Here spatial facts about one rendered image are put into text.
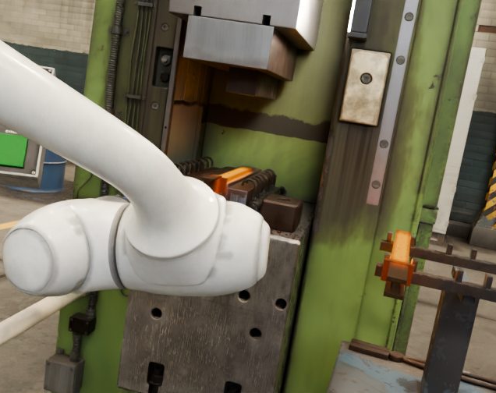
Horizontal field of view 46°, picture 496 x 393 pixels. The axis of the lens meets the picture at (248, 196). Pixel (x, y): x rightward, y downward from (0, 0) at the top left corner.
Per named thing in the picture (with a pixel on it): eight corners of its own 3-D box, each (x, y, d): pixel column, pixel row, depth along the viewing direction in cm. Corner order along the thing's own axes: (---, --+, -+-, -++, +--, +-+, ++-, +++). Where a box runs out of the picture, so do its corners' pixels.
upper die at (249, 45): (267, 69, 129) (274, 26, 127) (182, 57, 133) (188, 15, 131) (292, 81, 170) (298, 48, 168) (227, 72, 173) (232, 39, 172)
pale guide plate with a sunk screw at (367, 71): (377, 125, 137) (391, 53, 134) (338, 119, 139) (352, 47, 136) (377, 125, 139) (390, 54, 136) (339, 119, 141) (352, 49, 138)
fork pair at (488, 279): (490, 289, 94) (494, 277, 94) (455, 281, 96) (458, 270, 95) (474, 257, 117) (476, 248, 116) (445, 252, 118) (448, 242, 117)
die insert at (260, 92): (255, 96, 140) (259, 71, 139) (225, 91, 142) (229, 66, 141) (275, 100, 169) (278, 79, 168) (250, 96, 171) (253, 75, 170)
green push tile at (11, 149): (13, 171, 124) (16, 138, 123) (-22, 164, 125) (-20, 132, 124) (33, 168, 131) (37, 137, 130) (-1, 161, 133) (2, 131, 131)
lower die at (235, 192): (242, 223, 135) (248, 188, 133) (161, 207, 138) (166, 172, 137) (272, 199, 175) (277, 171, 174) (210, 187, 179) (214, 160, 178)
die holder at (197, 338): (267, 426, 134) (300, 241, 126) (115, 387, 140) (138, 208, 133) (297, 338, 188) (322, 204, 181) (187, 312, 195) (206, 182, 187)
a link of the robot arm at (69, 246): (60, 272, 77) (153, 277, 74) (-16, 309, 62) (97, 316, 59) (55, 192, 76) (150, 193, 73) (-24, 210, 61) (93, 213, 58)
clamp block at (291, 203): (293, 233, 132) (298, 206, 131) (257, 226, 134) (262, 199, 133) (299, 224, 144) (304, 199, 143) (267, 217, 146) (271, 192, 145)
